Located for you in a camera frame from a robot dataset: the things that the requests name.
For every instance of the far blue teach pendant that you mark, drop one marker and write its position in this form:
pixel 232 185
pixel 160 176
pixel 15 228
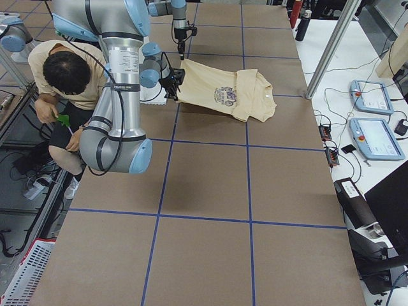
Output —
pixel 371 97

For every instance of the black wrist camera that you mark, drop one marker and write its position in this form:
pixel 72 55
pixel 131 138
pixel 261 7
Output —
pixel 191 31
pixel 178 76

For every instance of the orange connector board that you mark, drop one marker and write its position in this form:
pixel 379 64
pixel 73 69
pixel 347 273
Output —
pixel 325 132

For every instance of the black power adapter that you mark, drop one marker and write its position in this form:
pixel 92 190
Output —
pixel 401 127

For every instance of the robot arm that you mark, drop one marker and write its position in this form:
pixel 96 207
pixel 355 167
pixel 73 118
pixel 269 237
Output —
pixel 180 26
pixel 114 140

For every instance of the near blue teach pendant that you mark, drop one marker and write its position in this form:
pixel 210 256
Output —
pixel 375 140

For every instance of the blue teach pendant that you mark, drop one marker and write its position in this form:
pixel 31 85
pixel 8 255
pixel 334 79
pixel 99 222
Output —
pixel 371 97
pixel 375 140

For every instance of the black monitor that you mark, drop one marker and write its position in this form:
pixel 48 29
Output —
pixel 388 202

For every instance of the aluminium frame post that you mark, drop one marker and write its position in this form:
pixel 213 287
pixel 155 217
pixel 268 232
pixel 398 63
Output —
pixel 339 31

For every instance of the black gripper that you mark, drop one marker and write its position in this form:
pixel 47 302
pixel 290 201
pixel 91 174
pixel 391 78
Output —
pixel 180 36
pixel 167 81

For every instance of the seated person in beige shirt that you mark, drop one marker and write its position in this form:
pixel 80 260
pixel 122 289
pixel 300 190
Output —
pixel 70 80

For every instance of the white perforated basket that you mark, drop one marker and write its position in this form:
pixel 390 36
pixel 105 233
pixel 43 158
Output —
pixel 29 273

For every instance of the cream long-sleeve graphic shirt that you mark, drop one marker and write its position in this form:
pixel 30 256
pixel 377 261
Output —
pixel 241 94

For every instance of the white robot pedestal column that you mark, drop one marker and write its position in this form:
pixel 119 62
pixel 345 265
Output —
pixel 154 95

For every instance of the red bottle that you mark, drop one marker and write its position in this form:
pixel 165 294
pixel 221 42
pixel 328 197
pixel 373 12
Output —
pixel 295 12

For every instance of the green handled tool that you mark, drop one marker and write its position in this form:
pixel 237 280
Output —
pixel 63 119

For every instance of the black tumbler bottle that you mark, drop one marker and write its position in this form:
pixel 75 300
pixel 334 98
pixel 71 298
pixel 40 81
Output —
pixel 303 25

